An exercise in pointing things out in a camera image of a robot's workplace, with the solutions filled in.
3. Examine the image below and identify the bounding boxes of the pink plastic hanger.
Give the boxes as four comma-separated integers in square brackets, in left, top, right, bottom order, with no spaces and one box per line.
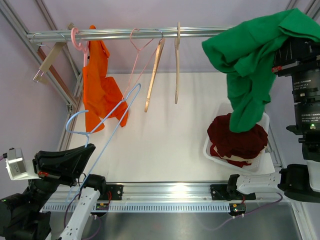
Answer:
[70,27,89,67]

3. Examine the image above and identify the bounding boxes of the green t shirt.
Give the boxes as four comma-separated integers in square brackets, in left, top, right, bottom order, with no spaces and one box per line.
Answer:
[201,8,320,133]

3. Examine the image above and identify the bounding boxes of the wooden clip hanger left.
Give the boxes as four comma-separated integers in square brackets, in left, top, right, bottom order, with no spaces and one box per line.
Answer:
[32,32,68,83]

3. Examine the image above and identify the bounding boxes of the blue wire hanger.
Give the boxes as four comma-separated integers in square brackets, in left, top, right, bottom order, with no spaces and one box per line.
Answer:
[65,83,142,205]

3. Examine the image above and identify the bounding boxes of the orange t shirt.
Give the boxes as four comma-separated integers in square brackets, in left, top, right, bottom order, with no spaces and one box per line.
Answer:
[83,40,129,132]

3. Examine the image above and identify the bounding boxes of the metal clothes rail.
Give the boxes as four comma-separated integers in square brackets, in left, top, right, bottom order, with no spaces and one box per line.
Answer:
[26,26,231,43]

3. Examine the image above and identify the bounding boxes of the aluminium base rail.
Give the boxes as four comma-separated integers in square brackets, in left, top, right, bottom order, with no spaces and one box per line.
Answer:
[47,181,288,202]

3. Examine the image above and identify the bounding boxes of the pink wire hanger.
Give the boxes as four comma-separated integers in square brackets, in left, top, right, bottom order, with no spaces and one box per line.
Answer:
[122,28,156,100]

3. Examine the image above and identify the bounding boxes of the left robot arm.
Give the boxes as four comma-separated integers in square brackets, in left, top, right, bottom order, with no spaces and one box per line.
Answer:
[0,143,107,240]

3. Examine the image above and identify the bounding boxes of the wooden hanger with metal hook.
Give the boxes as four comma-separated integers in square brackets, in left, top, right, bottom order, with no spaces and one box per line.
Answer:
[144,30,166,113]

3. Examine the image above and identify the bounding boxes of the aluminium frame posts left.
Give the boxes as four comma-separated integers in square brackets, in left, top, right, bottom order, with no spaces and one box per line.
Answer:
[0,0,79,157]

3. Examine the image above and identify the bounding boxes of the aluminium frame posts right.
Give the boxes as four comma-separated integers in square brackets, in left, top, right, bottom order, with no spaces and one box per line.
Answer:
[264,0,320,176]

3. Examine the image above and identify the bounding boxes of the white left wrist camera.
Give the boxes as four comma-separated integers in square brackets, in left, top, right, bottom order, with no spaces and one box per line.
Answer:
[4,148,39,181]

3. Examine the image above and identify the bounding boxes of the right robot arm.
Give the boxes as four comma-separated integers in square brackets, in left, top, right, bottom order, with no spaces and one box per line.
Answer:
[226,37,320,203]

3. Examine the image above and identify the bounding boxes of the white slotted cable duct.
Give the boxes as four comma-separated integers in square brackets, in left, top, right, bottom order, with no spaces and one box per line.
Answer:
[43,202,231,213]

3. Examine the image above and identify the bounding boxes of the aluminium frame posts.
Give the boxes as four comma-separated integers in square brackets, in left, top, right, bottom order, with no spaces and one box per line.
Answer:
[0,0,79,157]
[264,0,320,176]

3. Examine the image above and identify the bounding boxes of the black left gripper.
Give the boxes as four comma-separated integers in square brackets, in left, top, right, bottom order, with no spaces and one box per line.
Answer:
[23,143,96,215]

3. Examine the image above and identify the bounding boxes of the dark maroon t shirt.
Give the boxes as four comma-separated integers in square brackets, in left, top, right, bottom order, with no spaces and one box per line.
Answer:
[207,113,268,159]

